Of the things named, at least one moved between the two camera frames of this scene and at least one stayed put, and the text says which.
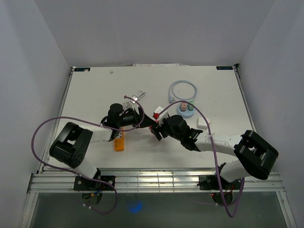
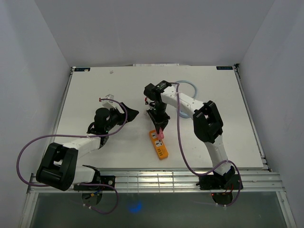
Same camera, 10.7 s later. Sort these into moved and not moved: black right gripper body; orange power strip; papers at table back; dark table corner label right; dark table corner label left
Moved: orange power strip; black right gripper body
Not moved: dark table corner label right; papers at table back; dark table corner label left
